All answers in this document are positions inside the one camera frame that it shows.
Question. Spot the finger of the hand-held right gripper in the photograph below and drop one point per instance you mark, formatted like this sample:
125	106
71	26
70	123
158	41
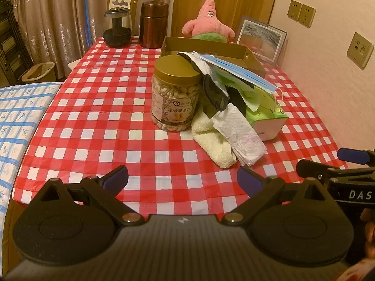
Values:
353	155
310	168

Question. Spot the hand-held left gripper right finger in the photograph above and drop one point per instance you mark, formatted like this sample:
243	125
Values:
249	181

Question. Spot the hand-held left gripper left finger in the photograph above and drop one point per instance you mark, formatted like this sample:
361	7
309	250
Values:
117	178

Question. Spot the white paper tissue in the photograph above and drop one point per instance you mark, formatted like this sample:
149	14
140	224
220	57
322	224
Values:
240	137

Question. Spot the cream towel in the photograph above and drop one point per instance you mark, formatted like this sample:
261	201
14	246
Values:
211	143

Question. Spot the blue face mask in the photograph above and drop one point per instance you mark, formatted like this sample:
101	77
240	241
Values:
240	71

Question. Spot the brown cardboard box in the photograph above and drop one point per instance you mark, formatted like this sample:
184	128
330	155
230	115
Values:
205	46

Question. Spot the person's right forearm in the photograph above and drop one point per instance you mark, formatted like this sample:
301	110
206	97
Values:
361	270

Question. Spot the person's right hand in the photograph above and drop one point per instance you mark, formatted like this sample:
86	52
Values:
369	231

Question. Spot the green tissue box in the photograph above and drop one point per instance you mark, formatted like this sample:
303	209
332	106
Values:
269	123

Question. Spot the red checked tablecloth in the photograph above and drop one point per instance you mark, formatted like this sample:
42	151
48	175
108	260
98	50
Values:
102	117

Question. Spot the nut jar with gold lid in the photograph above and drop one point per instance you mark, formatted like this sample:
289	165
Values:
175	93

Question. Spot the blue checked bed sheet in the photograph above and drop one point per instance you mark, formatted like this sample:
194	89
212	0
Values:
20	117

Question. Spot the white flat board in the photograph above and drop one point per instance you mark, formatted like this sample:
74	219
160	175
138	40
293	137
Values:
76	64

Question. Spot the woven floor basket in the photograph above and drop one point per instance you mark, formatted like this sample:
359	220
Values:
38	72

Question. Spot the dark glass jar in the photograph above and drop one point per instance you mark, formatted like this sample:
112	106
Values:
117	27

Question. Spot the brown cylindrical canister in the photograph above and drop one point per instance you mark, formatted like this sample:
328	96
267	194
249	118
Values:
153	25

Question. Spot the pink starfish plush toy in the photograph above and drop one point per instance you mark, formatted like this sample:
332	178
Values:
208	20

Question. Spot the black folding rack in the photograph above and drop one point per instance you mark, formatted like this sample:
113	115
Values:
11	41

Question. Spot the beige wall socket with switch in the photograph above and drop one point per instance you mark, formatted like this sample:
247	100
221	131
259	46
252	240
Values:
361	50

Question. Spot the clear picture frame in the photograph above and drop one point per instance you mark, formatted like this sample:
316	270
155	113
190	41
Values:
260	39

